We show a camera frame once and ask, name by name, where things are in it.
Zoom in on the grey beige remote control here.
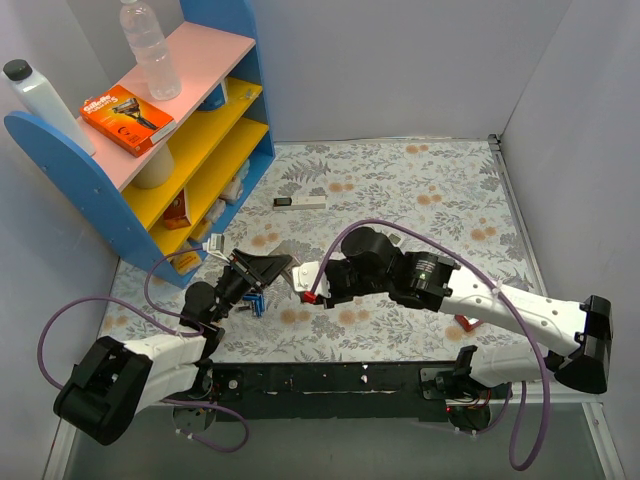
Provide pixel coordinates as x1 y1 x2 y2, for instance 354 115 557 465
270 241 301 289

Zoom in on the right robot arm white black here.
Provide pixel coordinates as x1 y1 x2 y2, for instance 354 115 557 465
311 225 613 398

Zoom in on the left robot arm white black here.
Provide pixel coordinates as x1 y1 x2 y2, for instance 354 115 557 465
53 250 293 445

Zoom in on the white air conditioner remote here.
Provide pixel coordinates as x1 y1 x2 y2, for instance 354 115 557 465
387 233 404 247

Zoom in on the pile of blue batteries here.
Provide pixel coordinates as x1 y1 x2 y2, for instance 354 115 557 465
236 292 266 318

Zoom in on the white slim remote black end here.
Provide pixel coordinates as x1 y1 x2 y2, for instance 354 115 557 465
272 195 327 211

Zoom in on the yellow sponge pack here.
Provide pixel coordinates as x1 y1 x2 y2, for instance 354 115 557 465
170 241 202 276

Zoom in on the orange box on shelf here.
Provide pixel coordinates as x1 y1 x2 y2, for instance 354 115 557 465
162 188 192 230

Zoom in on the floral patterned table mat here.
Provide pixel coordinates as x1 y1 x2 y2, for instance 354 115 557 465
94 139 557 364

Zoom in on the red silver battery box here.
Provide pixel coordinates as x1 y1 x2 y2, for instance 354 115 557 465
454 315 483 332

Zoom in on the blue pink yellow shelf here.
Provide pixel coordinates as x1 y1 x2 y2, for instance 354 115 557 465
4 1 274 287

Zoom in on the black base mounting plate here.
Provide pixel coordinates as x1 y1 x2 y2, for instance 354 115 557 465
212 361 507 422

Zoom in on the beige cylinder container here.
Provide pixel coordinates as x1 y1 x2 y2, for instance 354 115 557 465
132 144 175 189

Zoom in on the orange Gillette razor box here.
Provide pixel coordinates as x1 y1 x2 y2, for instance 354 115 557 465
79 85 176 157

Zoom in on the white bottle black cap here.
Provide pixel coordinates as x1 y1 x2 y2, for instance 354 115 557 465
2 59 96 156

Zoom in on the clear plastic water bottle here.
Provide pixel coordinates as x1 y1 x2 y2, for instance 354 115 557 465
119 1 182 101

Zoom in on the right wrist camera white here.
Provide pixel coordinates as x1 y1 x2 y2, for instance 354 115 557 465
292 261 331 304

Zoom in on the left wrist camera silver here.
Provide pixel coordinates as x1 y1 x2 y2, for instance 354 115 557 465
201 233 227 261

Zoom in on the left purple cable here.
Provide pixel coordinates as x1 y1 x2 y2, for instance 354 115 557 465
38 244 250 454

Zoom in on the purple cable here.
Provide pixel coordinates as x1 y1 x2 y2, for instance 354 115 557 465
38 244 250 454
312 218 552 472

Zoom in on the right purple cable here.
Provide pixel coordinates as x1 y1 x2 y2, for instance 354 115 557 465
312 218 552 472

